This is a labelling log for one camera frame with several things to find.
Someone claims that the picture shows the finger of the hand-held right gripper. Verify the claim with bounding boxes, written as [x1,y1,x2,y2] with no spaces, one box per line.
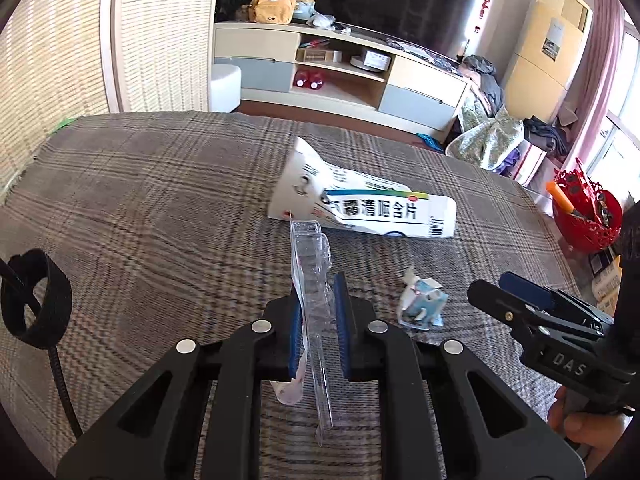
[466,279,603,347]
[499,271,615,328]

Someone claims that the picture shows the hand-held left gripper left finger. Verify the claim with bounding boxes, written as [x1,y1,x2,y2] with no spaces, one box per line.
[56,292,304,480]

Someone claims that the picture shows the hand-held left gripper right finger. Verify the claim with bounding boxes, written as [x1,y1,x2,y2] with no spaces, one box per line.
[332,271,586,480]

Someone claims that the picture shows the clear plastic blister pack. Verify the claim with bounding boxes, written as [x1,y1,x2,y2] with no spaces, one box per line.
[270,212,336,448]

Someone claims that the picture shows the person's right hand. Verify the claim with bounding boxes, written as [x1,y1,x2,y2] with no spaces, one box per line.
[546,386,635,463]

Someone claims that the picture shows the crumpled blue white wrapper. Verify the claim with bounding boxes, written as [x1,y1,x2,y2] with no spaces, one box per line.
[397,265,450,332]

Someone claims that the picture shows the red openwork basket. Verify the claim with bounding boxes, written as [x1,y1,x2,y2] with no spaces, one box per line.
[550,160,625,255]

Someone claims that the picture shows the white medicine box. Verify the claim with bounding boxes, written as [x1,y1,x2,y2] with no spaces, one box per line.
[267,136,458,240]

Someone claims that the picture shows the dark garment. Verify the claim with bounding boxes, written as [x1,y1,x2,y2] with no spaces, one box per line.
[522,116,571,157]

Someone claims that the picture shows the green floral cloth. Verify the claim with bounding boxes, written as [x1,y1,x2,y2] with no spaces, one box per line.
[445,97,526,171]

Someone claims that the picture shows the blue cloth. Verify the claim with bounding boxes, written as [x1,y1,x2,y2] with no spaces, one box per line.
[416,132,446,154]

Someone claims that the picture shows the window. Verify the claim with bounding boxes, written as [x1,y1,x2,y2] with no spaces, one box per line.
[584,30,640,196]

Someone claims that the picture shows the brown plaid cloth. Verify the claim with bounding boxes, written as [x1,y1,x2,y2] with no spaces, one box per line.
[0,110,583,480]

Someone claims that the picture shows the grey clothes pile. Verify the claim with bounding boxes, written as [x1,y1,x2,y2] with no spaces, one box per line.
[460,55,506,111]

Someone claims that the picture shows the cream tall cabinet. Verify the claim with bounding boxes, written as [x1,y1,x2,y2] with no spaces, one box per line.
[502,0,593,123]

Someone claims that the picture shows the cream television cabinet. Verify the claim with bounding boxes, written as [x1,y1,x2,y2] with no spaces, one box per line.
[212,21,471,133]

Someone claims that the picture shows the pink curtain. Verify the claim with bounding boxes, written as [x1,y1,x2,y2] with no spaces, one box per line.
[560,0,632,171]

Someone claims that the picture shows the white round stool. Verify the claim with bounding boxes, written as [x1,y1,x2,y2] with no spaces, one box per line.
[209,64,242,113]

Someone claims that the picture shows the brown cardboard box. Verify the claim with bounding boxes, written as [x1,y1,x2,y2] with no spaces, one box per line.
[296,46,343,64]

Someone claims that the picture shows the black television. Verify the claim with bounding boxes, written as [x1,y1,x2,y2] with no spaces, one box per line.
[315,0,476,58]

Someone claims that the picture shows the yellow bag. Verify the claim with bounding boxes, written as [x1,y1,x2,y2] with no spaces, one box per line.
[244,0,296,26]

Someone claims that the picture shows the woven panel sliding door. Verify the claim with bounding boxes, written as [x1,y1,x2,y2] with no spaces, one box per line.
[0,0,221,196]

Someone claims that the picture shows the orange handle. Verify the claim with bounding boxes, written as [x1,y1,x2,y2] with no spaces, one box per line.
[547,181,576,211]

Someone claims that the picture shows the black cable with strap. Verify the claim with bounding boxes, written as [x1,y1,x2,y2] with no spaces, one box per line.
[0,249,85,438]

